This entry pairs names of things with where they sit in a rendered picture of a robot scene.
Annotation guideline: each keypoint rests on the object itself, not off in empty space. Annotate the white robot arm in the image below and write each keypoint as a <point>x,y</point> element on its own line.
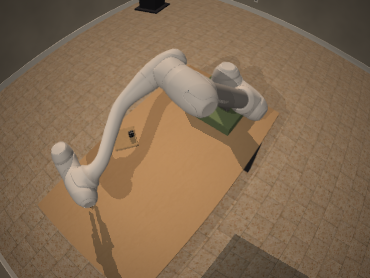
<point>193,92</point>

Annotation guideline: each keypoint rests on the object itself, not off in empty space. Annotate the black die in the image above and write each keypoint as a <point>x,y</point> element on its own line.
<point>131,133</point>

